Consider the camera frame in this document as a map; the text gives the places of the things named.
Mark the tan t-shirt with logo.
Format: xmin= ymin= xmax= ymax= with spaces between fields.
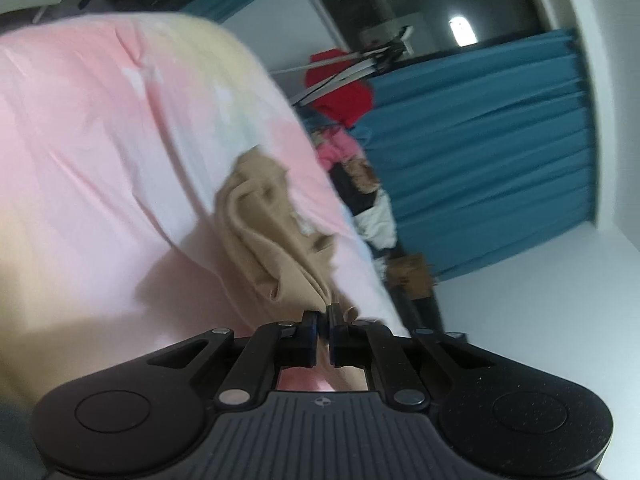
xmin=214 ymin=148 xmax=384 ymax=328

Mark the black sofa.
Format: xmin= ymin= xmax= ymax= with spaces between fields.
xmin=388 ymin=286 xmax=446 ymax=335

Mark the brown paper bag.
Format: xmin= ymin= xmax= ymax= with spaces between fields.
xmin=386 ymin=254 xmax=434 ymax=300

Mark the white garment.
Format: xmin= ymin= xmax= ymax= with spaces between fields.
xmin=354 ymin=188 xmax=398 ymax=250

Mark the black garment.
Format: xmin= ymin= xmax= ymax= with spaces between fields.
xmin=329 ymin=164 xmax=381 ymax=216

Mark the brown patterned garment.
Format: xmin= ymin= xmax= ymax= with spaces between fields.
xmin=343 ymin=157 xmax=381 ymax=194

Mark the pink garment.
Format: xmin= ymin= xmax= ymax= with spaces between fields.
xmin=311 ymin=126 xmax=364 ymax=171

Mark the blue garment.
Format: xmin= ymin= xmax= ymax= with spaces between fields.
xmin=295 ymin=106 xmax=345 ymax=136

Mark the red garment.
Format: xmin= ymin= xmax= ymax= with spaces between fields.
xmin=305 ymin=61 xmax=373 ymax=128

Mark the blue curtain right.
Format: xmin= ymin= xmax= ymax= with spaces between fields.
xmin=352 ymin=29 xmax=597 ymax=281

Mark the silver garment steamer stand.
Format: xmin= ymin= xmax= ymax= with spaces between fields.
xmin=270 ymin=26 xmax=414 ymax=107

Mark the pastel pink bed sheet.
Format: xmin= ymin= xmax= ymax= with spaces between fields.
xmin=1 ymin=13 xmax=406 ymax=406

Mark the dark window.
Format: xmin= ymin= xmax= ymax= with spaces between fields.
xmin=320 ymin=0 xmax=544 ymax=58

